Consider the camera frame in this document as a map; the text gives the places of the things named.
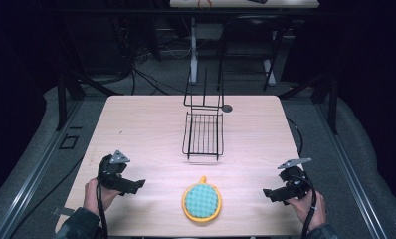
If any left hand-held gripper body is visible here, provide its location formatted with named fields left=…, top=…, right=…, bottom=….
left=97, top=149, right=136, bottom=194

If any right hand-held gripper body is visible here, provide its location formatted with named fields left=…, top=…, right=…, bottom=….
left=277, top=157, right=316, bottom=201

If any round teal yellow-rimmed sponge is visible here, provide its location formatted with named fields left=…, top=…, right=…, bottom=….
left=181, top=175, right=223, bottom=224

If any black wire rack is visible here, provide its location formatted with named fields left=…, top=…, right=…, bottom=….
left=181, top=65, right=234, bottom=162

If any person's left hand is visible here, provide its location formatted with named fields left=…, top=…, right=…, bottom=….
left=83, top=177, right=121, bottom=217

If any person's right hand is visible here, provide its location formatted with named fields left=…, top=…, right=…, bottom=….
left=286, top=190, right=328, bottom=232

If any black metal stand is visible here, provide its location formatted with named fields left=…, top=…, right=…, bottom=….
left=54, top=64, right=124, bottom=132
left=278, top=64, right=340, bottom=135

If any white desk with white legs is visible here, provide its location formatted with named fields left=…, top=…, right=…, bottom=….
left=168, top=0, right=320, bottom=86

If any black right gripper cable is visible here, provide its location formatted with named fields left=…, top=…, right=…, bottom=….
left=294, top=174, right=318, bottom=239

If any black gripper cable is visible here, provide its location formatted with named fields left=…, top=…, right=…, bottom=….
left=294, top=174, right=318, bottom=239
left=96, top=178, right=109, bottom=239

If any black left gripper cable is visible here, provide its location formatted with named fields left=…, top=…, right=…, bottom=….
left=96, top=178, right=109, bottom=239

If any grey metal floor rail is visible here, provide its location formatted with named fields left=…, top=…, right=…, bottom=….
left=0, top=99, right=85, bottom=239
left=313, top=99, right=390, bottom=239

